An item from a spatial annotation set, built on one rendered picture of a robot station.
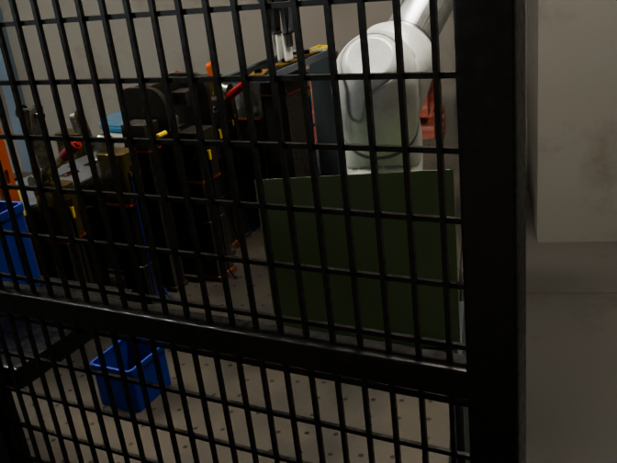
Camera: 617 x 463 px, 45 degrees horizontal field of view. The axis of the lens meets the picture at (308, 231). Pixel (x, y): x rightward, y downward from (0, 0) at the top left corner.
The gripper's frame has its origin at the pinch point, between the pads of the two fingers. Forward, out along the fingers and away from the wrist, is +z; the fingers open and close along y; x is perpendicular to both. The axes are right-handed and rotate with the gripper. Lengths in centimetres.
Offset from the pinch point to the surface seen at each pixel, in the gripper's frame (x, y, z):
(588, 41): -168, -28, 28
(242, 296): 44, -14, 50
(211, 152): 36.3, -3.6, 18.0
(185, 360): 72, -22, 50
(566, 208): -165, -21, 103
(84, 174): 54, 22, 20
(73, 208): 72, 3, 20
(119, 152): 55, 6, 13
